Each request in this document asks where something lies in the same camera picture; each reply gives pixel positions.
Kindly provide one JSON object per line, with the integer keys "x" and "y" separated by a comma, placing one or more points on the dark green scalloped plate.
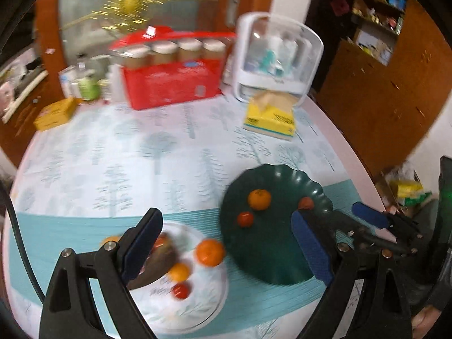
{"x": 268, "y": 247}

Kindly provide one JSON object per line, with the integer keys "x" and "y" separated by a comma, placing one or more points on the yellow tissue pack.
{"x": 270, "y": 120}

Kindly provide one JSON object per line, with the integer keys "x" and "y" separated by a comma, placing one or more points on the plastic bag with yellow packets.
{"x": 409, "y": 187}

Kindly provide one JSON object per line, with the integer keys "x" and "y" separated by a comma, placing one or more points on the orange mandarin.
{"x": 259, "y": 198}
{"x": 210, "y": 252}

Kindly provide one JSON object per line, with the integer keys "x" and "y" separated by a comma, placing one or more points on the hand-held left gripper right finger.
{"x": 312, "y": 247}

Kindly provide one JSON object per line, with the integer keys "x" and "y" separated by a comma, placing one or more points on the green-label glass bottle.
{"x": 88, "y": 88}

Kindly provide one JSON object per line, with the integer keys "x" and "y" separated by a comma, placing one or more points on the wooden shelf cabinet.
{"x": 381, "y": 88}

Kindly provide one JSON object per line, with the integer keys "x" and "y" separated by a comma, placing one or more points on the white and blue carton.
{"x": 69, "y": 83}

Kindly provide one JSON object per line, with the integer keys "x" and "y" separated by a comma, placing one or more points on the kitchen countertop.
{"x": 24, "y": 91}

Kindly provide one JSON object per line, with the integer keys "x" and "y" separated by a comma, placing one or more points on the brown overripe banana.
{"x": 146, "y": 279}

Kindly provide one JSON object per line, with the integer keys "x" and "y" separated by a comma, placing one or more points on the white clear-door storage box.
{"x": 247, "y": 77}

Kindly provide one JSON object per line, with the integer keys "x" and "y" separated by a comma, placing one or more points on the yellow tin box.
{"x": 54, "y": 114}

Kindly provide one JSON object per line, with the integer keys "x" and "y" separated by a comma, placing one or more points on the small yellow-orange kumquat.
{"x": 179, "y": 272}

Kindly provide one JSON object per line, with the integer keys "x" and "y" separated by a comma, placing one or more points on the gold door ornament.
{"x": 129, "y": 3}

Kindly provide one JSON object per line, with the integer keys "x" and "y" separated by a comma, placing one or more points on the white-lid brown jar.
{"x": 214, "y": 49}
{"x": 136, "y": 57}
{"x": 164, "y": 53}
{"x": 190, "y": 50}

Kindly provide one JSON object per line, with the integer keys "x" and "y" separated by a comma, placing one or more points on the red paper cup package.
{"x": 169, "y": 84}

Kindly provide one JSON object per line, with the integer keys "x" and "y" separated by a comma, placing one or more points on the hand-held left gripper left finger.
{"x": 141, "y": 247}

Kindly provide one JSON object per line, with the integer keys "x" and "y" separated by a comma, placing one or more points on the teal bottle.
{"x": 270, "y": 58}

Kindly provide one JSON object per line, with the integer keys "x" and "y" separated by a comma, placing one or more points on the red paper door decoration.
{"x": 339, "y": 5}

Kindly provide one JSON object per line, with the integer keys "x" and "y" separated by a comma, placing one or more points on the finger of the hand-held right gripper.
{"x": 370, "y": 214}
{"x": 353, "y": 227}

